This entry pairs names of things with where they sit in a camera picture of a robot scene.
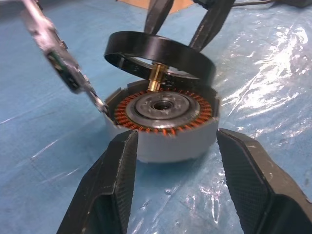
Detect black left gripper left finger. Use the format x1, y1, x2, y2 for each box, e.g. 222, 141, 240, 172
57, 129, 139, 234

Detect black power adapter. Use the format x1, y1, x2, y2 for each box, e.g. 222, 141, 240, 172
275, 0, 312, 8

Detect grey hinged motor lid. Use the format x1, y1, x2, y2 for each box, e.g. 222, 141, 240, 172
20, 0, 110, 120

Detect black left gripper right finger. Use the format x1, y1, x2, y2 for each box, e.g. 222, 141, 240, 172
216, 128, 312, 234

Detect black spoked rotor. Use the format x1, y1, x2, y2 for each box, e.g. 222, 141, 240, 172
104, 31, 216, 93

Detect brown cardboard sheet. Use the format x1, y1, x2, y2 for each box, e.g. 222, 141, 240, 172
119, 0, 195, 15

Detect grey motor housing copper windings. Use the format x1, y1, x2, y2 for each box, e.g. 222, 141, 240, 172
103, 81, 221, 164

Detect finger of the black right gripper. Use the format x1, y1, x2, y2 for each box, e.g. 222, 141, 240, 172
189, 0, 236, 52
143, 0, 175, 35

